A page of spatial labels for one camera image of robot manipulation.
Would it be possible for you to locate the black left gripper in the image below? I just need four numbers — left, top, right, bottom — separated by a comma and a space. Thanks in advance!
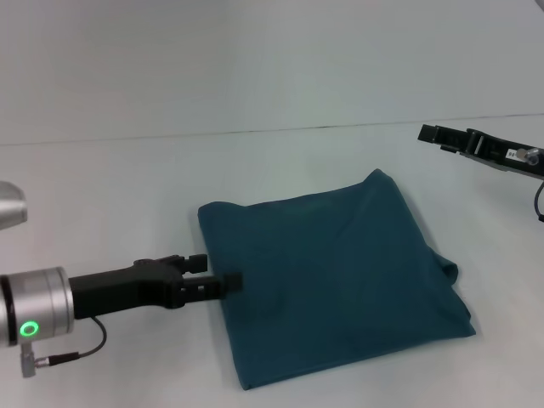
67, 253, 244, 320

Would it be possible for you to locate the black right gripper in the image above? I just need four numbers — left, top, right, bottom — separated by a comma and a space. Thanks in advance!
416, 123, 544, 179

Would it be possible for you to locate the teal blue shirt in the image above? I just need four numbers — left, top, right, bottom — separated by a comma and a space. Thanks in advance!
197, 168, 476, 380

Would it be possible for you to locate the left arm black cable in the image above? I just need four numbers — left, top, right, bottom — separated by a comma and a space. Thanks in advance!
20, 316, 108, 378

